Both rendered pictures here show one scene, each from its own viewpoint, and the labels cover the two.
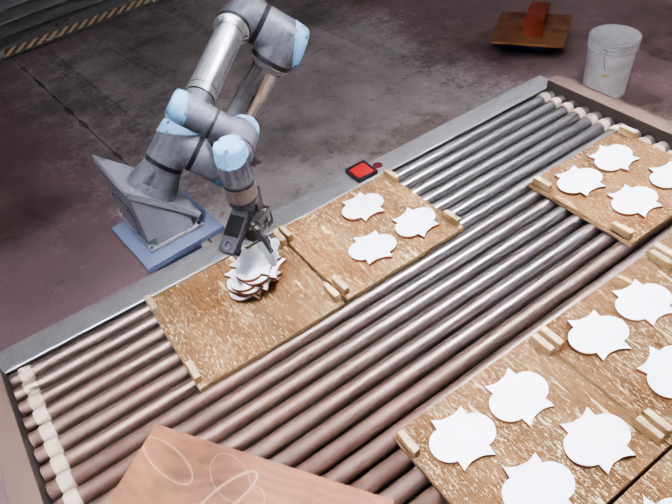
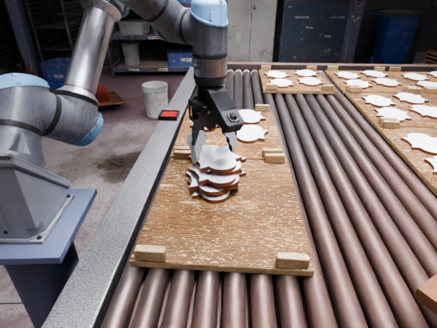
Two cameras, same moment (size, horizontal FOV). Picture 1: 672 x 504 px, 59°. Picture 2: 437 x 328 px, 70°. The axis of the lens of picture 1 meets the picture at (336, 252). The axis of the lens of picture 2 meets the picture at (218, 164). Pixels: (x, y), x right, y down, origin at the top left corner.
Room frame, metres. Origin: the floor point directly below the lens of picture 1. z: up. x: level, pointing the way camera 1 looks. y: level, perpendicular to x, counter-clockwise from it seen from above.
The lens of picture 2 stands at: (0.74, 0.79, 1.40)
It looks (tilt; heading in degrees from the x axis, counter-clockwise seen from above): 30 degrees down; 302
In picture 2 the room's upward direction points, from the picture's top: straight up
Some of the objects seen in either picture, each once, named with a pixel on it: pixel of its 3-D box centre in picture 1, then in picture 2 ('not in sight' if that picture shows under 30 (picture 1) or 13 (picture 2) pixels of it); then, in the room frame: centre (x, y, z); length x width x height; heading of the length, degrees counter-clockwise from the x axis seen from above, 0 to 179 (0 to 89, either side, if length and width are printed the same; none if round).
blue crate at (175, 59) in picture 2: not in sight; (185, 57); (4.23, -3.63, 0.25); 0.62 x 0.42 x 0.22; 42
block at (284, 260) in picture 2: (194, 372); (292, 260); (0.85, 0.37, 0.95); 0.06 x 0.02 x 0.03; 28
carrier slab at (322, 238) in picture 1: (368, 230); (228, 131); (1.27, -0.10, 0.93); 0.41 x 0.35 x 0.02; 120
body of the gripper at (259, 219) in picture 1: (249, 214); (209, 101); (1.15, 0.20, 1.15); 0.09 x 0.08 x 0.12; 152
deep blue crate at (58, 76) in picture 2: not in sight; (65, 73); (5.26, -2.01, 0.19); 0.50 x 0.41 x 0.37; 27
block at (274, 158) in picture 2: (331, 292); (274, 157); (1.03, 0.03, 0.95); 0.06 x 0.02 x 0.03; 28
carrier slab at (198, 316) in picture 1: (242, 303); (225, 202); (1.06, 0.26, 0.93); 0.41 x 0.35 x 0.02; 118
